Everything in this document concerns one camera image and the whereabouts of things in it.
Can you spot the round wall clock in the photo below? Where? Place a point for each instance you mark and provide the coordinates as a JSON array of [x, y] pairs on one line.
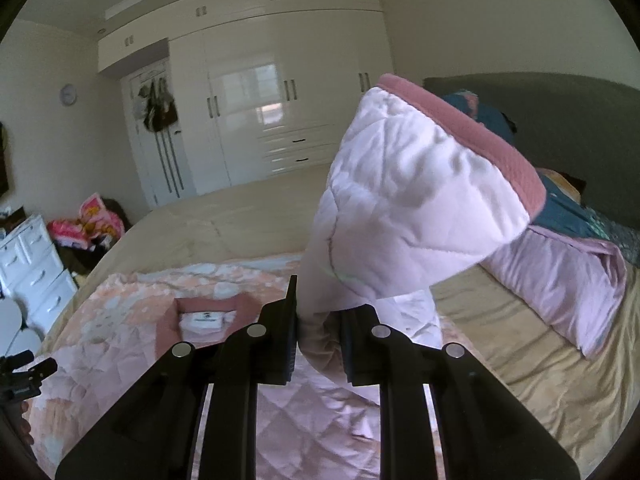
[[68, 95]]

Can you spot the peach patterned quilt blanket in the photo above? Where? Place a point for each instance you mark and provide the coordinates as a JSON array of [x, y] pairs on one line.
[[309, 429]]

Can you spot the pink cartoon blanket pile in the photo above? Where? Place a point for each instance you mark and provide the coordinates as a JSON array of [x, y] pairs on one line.
[[95, 225]]

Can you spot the teal and pink duvet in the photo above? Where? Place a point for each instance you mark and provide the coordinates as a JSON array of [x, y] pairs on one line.
[[569, 266]]

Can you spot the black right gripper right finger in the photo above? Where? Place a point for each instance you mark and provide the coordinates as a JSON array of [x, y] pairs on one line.
[[373, 353]]

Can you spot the white glossy wardrobe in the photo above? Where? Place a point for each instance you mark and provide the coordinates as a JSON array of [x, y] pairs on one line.
[[262, 87]]

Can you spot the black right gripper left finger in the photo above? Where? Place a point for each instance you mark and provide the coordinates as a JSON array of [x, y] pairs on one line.
[[264, 352]]

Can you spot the dark green headboard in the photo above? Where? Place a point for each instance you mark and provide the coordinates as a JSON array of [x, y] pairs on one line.
[[583, 126]]

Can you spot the pink quilted jacket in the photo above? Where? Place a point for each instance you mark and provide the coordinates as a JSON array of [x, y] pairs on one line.
[[417, 193]]

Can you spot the white bedroom door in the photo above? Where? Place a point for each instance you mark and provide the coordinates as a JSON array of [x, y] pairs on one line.
[[160, 158]]

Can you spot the white drawer chest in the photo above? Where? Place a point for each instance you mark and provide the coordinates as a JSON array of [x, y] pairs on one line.
[[33, 275]]

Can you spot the tan bed sheet mattress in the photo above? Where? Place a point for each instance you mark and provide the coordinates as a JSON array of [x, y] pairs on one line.
[[585, 404]]

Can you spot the bags hanging on door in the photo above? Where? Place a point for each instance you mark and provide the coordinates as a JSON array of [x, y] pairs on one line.
[[159, 109]]

